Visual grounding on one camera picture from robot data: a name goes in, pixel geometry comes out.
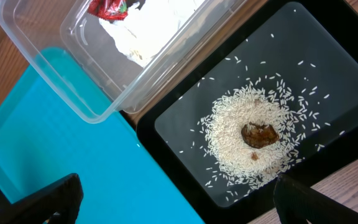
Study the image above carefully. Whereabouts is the clear plastic waste bin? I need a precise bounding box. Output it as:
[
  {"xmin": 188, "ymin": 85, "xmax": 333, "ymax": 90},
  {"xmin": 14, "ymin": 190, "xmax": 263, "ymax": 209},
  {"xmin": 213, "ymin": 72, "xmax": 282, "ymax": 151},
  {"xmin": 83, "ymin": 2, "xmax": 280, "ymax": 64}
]
[{"xmin": 0, "ymin": 0, "xmax": 243, "ymax": 124}]

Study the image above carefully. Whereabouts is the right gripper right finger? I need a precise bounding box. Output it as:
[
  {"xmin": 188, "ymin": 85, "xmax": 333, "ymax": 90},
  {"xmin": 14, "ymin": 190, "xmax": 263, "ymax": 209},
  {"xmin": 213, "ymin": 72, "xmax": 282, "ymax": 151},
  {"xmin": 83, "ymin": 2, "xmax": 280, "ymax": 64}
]
[{"xmin": 273, "ymin": 175, "xmax": 358, "ymax": 224}]

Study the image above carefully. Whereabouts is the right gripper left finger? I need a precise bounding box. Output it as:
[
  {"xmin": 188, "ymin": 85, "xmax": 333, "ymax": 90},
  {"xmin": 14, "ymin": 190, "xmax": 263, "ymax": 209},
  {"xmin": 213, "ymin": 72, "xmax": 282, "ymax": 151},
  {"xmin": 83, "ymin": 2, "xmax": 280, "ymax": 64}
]
[{"xmin": 0, "ymin": 173, "xmax": 83, "ymax": 224}]

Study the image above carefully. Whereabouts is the black food waste tray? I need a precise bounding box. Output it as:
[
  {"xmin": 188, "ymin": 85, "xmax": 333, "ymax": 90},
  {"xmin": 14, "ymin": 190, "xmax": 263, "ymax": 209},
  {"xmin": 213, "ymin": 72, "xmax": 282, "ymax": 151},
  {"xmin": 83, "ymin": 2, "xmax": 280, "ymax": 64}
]
[{"xmin": 136, "ymin": 1, "xmax": 358, "ymax": 223}]

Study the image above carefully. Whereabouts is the brown food scrap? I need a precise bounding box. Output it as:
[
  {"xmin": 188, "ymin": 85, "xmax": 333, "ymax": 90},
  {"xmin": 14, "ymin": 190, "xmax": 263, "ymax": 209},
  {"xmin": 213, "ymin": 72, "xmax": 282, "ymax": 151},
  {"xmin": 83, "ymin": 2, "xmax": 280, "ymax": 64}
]
[{"xmin": 241, "ymin": 123, "xmax": 279, "ymax": 149}]

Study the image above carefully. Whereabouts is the white rice pile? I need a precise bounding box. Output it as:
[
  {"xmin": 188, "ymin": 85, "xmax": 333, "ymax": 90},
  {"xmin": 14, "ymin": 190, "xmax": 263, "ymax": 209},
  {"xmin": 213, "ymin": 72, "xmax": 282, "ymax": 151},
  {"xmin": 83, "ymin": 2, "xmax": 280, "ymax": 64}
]
[{"xmin": 165, "ymin": 32, "xmax": 347, "ymax": 203}]

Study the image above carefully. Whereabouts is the white paper napkin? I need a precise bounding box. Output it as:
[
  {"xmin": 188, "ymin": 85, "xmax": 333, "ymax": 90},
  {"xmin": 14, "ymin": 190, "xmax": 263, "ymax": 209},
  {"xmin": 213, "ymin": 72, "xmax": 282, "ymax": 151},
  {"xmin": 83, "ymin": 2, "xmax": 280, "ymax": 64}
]
[{"xmin": 99, "ymin": 0, "xmax": 204, "ymax": 67}]

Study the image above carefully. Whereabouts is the teal plastic serving tray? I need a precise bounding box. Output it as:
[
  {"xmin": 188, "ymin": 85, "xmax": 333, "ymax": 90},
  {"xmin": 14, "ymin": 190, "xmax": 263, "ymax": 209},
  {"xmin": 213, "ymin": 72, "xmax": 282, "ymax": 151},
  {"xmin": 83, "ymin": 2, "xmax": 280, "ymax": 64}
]
[{"xmin": 0, "ymin": 67, "xmax": 201, "ymax": 223}]

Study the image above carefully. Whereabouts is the red snack wrapper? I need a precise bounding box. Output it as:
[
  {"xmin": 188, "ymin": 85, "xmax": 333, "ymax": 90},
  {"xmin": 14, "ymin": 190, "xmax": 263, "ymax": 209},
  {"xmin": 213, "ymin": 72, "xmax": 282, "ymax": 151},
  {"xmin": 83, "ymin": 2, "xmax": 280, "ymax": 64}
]
[{"xmin": 87, "ymin": 0, "xmax": 128, "ymax": 21}]

